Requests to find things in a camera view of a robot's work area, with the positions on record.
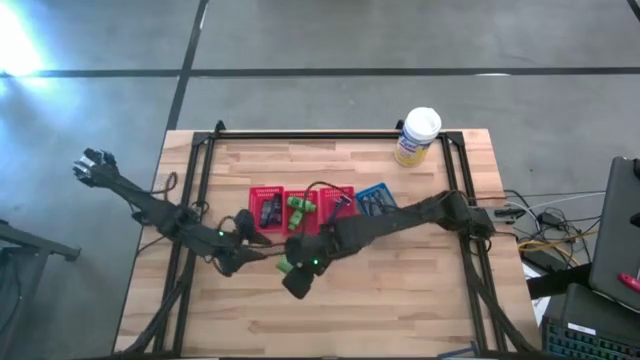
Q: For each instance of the blue plastic mesh basket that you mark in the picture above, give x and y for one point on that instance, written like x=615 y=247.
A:
x=376 y=199

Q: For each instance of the yellow white wipes canister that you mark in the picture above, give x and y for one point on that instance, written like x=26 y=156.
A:
x=417 y=137

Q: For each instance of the grey laptop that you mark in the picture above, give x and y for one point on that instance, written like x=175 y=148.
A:
x=615 y=230

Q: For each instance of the black electronics box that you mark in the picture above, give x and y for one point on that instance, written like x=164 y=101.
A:
x=590 y=325

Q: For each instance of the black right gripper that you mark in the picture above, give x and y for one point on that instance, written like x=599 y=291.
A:
x=324 y=247

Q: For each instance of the dark travel bottle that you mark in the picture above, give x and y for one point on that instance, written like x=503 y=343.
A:
x=265 y=214

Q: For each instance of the grey metal stand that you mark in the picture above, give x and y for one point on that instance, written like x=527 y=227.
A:
x=30 y=245

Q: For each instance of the red plastic mesh basket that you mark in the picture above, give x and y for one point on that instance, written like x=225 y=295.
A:
x=315 y=222
x=257 y=195
x=327 y=200

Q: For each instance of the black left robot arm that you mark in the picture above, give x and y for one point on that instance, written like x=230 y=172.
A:
x=150 y=207

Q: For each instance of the grey black connector block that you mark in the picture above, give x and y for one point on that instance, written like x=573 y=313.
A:
x=506 y=214

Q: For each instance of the dark blue shave butter bottle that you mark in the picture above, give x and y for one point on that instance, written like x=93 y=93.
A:
x=277 y=209

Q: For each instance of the black aluminium table frame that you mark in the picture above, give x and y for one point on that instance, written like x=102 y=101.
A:
x=452 y=165

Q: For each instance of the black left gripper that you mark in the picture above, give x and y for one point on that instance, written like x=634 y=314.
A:
x=227 y=247

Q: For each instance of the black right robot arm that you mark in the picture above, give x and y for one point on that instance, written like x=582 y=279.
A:
x=400 y=220

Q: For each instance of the black power adapter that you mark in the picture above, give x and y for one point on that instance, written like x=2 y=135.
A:
x=551 y=218

